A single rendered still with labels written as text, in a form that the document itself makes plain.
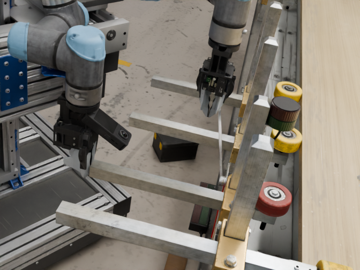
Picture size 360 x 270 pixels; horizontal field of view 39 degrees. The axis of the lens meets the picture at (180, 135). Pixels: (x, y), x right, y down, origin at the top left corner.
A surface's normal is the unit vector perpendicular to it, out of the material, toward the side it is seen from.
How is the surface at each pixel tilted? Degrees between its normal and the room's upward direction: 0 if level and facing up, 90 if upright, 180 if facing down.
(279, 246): 0
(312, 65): 0
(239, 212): 90
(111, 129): 33
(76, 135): 90
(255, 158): 90
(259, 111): 90
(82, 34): 0
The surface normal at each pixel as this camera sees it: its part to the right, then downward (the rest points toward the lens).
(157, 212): 0.15, -0.80
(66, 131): -0.20, 0.55
